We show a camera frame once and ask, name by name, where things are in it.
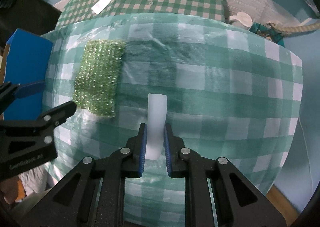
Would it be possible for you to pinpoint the blue cardboard box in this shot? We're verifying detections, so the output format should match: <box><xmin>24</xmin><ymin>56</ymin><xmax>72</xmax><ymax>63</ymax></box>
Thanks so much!
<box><xmin>1</xmin><ymin>29</ymin><xmax>53</xmax><ymax>120</ymax></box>

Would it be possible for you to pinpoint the green sparkly scrubbing cloth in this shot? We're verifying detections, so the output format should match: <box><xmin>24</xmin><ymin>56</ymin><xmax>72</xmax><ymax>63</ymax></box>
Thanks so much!
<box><xmin>73</xmin><ymin>40</ymin><xmax>126</xmax><ymax>118</ymax></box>

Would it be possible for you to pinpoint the black draped furniture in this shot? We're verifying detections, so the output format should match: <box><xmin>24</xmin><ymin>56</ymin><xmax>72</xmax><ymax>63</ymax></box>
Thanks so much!
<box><xmin>1</xmin><ymin>0</ymin><xmax>61</xmax><ymax>48</ymax></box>

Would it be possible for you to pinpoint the white paper slip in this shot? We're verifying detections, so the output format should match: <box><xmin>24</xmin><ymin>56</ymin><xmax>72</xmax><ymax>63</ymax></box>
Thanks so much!
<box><xmin>91</xmin><ymin>0</ymin><xmax>112</xmax><ymax>14</ymax></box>

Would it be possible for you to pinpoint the white round device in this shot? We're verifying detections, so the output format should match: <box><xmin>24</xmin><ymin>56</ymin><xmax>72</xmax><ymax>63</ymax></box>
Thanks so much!
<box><xmin>228</xmin><ymin>12</ymin><xmax>253</xmax><ymax>30</ymax></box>

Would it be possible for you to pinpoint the beige braided hose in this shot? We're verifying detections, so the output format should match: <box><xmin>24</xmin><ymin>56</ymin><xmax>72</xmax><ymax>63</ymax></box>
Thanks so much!
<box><xmin>267</xmin><ymin>21</ymin><xmax>320</xmax><ymax>35</ymax></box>

